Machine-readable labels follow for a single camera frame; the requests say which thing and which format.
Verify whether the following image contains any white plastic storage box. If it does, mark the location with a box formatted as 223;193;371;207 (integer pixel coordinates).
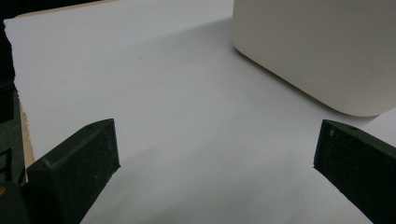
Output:
232;0;396;118

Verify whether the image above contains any black stand base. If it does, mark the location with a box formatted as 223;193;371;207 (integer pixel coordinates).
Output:
0;77;16;123

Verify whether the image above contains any white paper sheet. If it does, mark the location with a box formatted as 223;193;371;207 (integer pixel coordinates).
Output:
3;0;396;224

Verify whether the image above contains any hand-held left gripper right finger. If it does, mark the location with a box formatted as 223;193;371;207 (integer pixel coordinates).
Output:
313;119;396;224

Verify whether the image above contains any black floor socket frame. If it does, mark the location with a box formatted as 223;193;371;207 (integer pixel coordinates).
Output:
0;147;14;184

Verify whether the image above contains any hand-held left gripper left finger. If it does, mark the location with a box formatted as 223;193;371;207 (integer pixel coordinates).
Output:
22;118;121;224

